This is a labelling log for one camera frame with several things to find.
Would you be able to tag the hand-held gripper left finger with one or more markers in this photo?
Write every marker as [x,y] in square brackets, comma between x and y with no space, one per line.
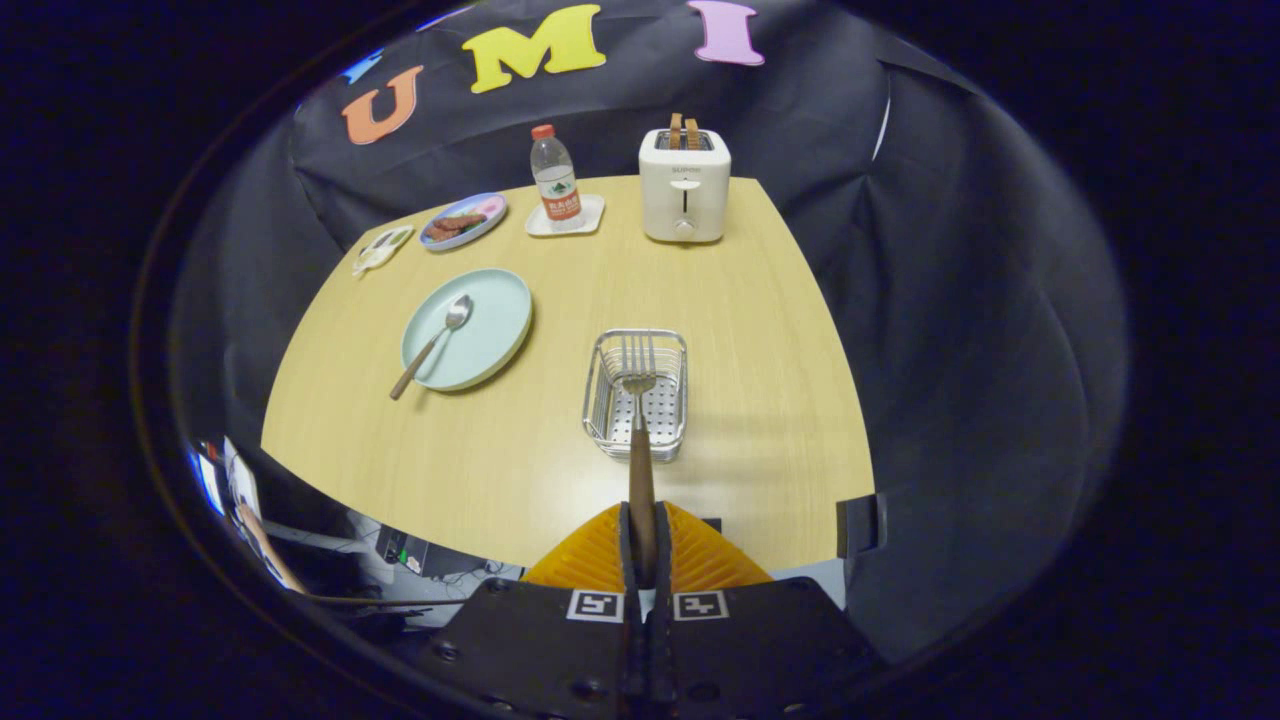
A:
[626,550]

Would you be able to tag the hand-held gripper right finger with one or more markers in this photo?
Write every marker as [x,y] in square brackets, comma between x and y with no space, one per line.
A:
[662,550]

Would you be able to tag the black electronics box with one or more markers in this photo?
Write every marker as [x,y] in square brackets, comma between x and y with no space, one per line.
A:
[405,550]

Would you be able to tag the pale green plate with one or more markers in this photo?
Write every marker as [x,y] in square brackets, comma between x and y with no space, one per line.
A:
[490,330]

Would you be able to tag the white square coaster tray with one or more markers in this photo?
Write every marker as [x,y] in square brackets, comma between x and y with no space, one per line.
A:
[592,215]

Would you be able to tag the white toaster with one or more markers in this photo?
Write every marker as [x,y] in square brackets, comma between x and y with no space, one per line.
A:
[685,210]

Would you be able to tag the wooden stick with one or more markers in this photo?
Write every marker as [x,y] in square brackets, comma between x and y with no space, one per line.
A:
[272,550]

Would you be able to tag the blue plate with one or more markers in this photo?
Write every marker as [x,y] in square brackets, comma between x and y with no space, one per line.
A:
[490,210]

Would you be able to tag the clear plastic water bottle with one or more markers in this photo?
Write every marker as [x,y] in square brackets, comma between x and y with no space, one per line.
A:
[557,190]

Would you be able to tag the brown food pieces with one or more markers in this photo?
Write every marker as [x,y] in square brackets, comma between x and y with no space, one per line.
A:
[455,225]

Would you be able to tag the black backdrop cloth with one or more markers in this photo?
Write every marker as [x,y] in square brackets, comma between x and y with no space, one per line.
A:
[950,300]

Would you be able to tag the white divided sauce dish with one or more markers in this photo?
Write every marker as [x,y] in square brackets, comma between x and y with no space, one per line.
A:
[380,250]

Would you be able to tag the brown toast slice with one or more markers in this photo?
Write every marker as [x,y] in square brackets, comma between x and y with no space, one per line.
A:
[675,132]
[692,135]

